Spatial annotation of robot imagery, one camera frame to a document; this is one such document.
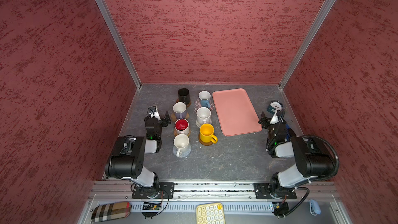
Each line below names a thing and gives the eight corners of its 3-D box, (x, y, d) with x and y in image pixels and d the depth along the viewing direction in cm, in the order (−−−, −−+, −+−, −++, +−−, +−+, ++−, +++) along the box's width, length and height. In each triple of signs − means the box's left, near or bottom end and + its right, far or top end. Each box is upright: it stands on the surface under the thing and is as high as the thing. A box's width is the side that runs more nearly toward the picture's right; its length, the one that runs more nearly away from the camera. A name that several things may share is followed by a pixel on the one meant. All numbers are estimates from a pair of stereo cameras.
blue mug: (198, 111, 106) (197, 102, 99) (198, 99, 113) (198, 90, 106) (210, 111, 106) (210, 102, 99) (209, 99, 113) (210, 90, 106)
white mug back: (193, 122, 100) (192, 115, 93) (201, 112, 106) (201, 104, 99) (205, 129, 97) (205, 122, 90) (212, 118, 103) (213, 110, 96)
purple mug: (172, 122, 100) (170, 115, 94) (174, 108, 108) (173, 101, 101) (186, 122, 100) (185, 115, 94) (187, 108, 108) (186, 101, 101)
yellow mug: (199, 145, 91) (199, 137, 82) (200, 132, 97) (199, 123, 88) (216, 145, 91) (217, 137, 83) (215, 132, 97) (216, 123, 88)
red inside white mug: (175, 137, 94) (173, 131, 87) (176, 124, 100) (175, 117, 93) (188, 137, 94) (187, 131, 87) (189, 124, 100) (188, 117, 93)
